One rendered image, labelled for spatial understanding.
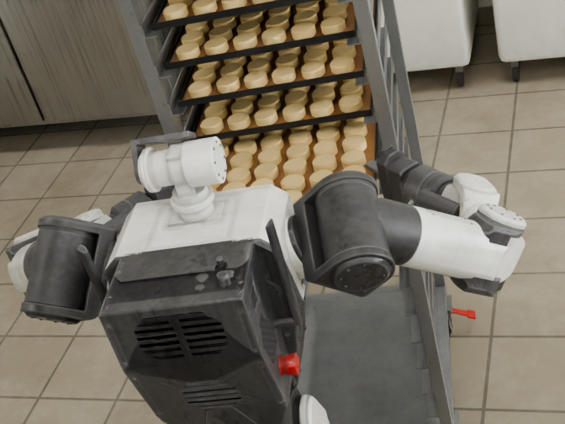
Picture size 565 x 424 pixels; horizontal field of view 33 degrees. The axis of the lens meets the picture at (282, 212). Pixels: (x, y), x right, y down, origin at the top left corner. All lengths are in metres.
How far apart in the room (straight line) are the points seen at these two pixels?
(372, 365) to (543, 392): 0.50
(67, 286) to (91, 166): 3.17
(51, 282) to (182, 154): 0.28
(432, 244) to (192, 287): 0.35
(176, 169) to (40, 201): 3.16
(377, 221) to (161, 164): 0.31
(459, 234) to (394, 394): 1.37
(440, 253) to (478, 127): 2.69
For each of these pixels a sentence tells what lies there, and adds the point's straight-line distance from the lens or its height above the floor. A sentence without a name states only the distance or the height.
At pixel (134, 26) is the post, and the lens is 1.92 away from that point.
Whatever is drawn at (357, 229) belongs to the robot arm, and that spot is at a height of 1.36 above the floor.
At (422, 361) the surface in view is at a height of 0.41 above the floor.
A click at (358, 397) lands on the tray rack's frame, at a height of 0.15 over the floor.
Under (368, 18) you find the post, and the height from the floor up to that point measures 1.36.
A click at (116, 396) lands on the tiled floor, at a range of 3.24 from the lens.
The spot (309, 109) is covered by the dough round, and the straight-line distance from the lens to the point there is 2.05.
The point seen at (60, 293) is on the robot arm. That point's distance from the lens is 1.41.
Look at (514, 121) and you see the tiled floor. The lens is 4.05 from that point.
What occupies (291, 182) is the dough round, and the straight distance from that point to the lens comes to 1.90.
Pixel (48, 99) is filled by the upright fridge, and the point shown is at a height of 0.30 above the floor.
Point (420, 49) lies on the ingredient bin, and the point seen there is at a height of 0.24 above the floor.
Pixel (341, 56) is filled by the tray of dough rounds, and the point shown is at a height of 1.24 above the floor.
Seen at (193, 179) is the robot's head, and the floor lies 1.45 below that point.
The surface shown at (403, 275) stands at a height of 0.68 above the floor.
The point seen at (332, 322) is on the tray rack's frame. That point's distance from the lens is 2.98.
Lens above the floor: 2.11
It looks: 34 degrees down
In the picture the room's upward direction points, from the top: 16 degrees counter-clockwise
